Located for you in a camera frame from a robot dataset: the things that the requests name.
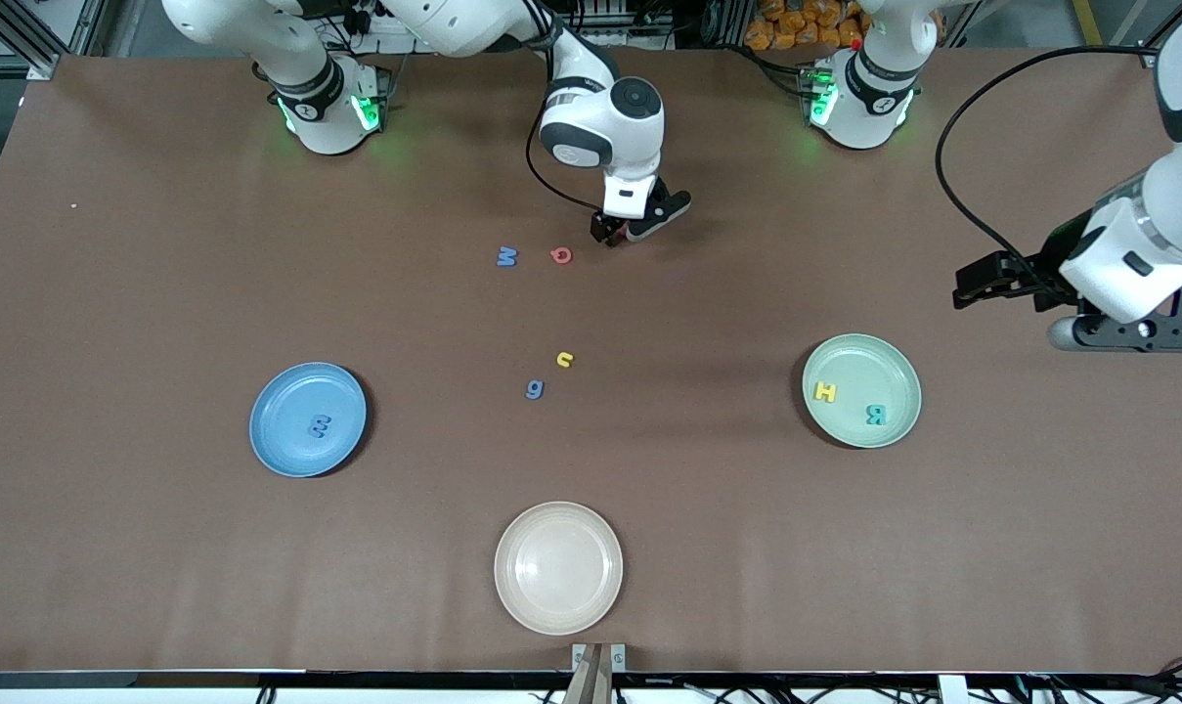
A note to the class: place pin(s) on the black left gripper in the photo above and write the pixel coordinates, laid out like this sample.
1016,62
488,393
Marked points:
1038,273

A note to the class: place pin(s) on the red letter Q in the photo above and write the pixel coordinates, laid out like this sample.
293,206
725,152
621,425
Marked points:
554,256

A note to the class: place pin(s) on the yellow letter H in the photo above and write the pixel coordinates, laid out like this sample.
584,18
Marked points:
825,393

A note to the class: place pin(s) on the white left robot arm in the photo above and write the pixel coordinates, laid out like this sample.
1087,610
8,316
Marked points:
1177,196

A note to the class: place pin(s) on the metal bracket with wooden strip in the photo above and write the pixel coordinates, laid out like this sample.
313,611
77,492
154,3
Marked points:
583,657

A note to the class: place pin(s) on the blue letter E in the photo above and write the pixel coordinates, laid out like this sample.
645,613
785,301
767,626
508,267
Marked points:
319,426

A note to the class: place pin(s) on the green plate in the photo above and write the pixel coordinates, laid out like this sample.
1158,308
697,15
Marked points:
864,367

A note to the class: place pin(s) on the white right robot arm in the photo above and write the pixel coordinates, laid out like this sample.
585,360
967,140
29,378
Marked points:
610,117

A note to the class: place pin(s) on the aluminium frame profile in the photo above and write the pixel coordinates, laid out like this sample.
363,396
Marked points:
38,64

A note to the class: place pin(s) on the blue letter M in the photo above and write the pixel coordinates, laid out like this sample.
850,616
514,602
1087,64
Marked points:
506,256

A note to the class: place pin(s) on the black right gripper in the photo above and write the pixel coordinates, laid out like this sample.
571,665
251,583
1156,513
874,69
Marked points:
608,226

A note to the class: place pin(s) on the orange packets pile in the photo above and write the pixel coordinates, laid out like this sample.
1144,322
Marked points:
796,24

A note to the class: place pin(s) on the blue plate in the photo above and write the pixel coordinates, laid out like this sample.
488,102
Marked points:
287,401

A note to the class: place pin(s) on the blue letter g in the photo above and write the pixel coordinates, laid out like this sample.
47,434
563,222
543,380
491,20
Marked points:
534,390

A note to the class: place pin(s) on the yellow letter u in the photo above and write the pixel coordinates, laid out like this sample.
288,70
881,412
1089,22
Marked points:
568,361

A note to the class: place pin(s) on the beige plate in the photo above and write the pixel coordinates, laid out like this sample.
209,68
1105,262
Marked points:
558,567

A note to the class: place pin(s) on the teal letter R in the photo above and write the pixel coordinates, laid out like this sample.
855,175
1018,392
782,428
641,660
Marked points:
875,416

